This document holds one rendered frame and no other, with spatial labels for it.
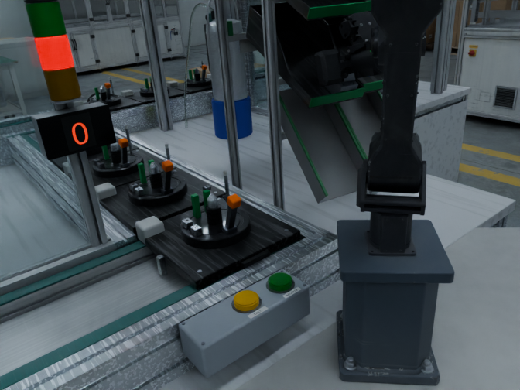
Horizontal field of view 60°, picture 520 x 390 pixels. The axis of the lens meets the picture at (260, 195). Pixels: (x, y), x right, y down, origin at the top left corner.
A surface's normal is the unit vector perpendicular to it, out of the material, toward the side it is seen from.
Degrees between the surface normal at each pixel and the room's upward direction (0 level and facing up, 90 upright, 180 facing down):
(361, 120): 45
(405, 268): 0
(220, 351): 90
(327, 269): 90
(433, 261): 0
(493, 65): 90
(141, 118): 90
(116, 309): 0
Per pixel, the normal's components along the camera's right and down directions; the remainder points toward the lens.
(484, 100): -0.78, 0.31
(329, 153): 0.29, -0.40
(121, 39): 0.62, 0.30
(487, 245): -0.07, -0.90
